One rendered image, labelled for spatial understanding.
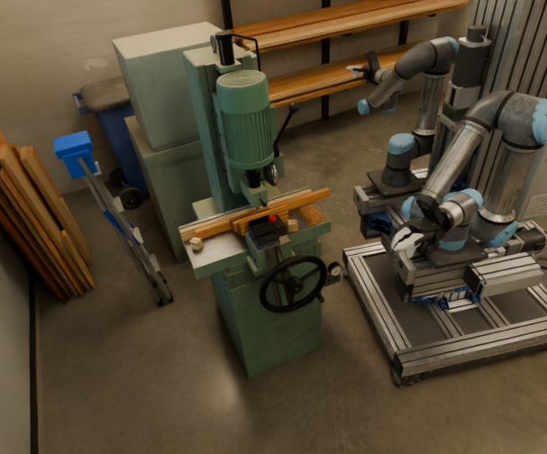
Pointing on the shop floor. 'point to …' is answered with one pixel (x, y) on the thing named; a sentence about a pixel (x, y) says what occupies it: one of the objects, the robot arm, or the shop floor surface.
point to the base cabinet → (269, 322)
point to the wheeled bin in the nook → (116, 135)
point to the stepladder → (83, 164)
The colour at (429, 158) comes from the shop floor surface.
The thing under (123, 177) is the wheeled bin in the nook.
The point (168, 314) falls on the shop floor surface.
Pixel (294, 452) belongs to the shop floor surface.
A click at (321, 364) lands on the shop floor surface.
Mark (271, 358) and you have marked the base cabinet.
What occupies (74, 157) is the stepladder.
